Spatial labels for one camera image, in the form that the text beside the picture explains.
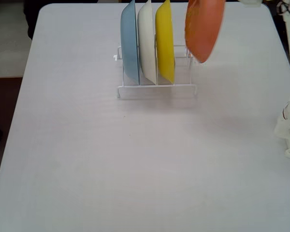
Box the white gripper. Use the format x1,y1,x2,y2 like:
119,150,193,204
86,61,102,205
240,0,262,7

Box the yellow deep plate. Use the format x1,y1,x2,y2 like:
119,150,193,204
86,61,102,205
155,0,176,85

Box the person white shirt dark trousers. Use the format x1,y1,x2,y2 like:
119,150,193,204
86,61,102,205
23,0,41,41

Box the clear plate rack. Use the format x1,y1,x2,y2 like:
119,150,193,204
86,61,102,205
113,44,198,99

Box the red black servo cable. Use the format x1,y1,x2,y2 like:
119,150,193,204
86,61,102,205
277,0,290,143

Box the orange deep plate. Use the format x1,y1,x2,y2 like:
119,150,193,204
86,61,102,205
184,0,226,64

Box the brown wooden desk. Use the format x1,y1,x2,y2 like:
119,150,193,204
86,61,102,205
0,76,24,174

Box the white deep plate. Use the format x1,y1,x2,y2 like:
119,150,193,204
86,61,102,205
137,0,158,85

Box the light blue deep plate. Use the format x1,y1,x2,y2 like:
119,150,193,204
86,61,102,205
120,0,140,85

